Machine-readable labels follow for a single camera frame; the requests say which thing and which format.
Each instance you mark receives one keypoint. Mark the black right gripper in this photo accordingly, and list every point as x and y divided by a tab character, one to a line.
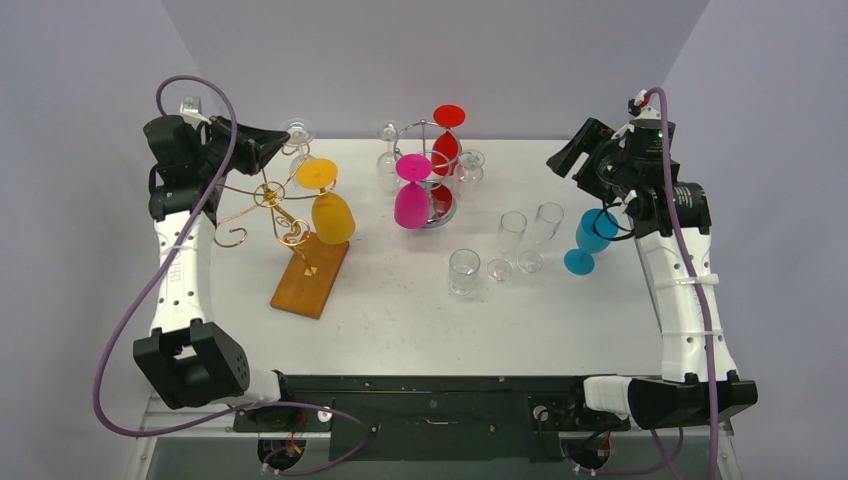
592	154

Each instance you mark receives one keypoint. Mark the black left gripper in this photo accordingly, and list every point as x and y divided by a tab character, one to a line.
254	146

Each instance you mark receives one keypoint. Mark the clear glass back gold rack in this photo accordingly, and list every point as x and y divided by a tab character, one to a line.
298	148

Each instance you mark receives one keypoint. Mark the clear glass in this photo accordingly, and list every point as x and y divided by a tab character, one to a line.
470	172
546	223

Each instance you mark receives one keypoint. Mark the blue wine glass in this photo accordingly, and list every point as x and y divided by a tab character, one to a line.
594	233

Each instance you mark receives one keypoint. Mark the clear champagne flute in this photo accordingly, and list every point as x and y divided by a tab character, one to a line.
511	229

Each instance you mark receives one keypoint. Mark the clear etched goblet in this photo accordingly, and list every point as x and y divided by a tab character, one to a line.
464	266

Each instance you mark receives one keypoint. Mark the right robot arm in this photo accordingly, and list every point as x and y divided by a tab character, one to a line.
671	225

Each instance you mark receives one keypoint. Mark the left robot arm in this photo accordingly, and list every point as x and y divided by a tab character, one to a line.
186	357

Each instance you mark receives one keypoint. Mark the yellow wine glass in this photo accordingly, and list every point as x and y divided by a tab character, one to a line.
332	217

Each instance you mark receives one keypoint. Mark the clear glass on silver rack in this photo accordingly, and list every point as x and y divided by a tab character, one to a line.
470	172

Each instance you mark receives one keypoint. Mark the clear glass back left silver rack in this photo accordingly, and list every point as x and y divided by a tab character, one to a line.
387	177

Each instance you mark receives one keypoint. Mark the red wine glass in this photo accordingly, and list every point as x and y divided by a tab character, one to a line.
444	157

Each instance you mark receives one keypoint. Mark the gold rack with wooden base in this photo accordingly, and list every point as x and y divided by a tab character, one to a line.
307	282

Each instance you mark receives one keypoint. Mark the pink wine glass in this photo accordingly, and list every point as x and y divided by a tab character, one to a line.
411	210

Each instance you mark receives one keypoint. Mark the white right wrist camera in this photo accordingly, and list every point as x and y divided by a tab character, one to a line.
639	108

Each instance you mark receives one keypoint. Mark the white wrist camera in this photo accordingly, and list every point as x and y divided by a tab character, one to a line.
639	108
191	111

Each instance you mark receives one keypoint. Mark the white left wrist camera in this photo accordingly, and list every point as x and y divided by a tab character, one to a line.
191	111

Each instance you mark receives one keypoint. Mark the silver wire glass rack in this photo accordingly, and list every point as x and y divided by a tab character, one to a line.
428	131

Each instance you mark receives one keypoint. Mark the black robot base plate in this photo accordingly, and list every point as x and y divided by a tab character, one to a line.
437	418

